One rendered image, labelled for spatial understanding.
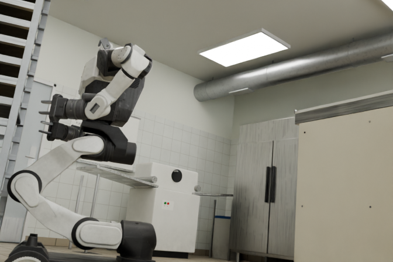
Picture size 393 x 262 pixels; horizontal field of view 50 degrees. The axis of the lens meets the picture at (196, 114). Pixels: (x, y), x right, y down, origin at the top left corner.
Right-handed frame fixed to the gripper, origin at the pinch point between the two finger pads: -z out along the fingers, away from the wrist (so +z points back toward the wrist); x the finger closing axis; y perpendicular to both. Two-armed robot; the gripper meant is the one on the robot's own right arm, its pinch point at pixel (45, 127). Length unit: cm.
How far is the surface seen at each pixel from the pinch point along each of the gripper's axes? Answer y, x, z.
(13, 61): 28.5, 17.8, -36.6
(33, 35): 34, 30, -33
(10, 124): 33.7, -10.2, -33.8
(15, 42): 28, 26, -37
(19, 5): 27, 44, -39
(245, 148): -155, 85, 413
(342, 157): 140, -11, 46
